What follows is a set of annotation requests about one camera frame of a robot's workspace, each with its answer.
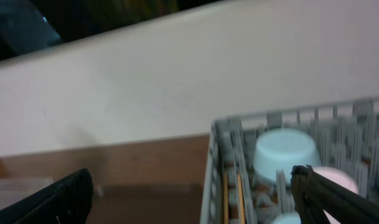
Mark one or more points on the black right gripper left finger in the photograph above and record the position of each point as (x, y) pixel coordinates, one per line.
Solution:
(69, 200)

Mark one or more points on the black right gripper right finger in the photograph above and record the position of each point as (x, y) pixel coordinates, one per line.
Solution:
(316, 196)

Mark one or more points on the pink cup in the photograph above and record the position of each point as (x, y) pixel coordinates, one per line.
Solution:
(339, 177)

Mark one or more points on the light blue cup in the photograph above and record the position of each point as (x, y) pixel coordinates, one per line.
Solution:
(287, 218)

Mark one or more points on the light blue bowl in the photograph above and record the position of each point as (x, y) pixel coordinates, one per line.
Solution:
(282, 149)

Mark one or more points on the wooden chopstick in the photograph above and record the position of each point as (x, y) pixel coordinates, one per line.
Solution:
(241, 205)
(225, 199)

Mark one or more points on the grey dishwasher rack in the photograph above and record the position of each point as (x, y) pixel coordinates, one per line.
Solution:
(346, 134)

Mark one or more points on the clear plastic bin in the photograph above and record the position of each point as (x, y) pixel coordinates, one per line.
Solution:
(13, 190)

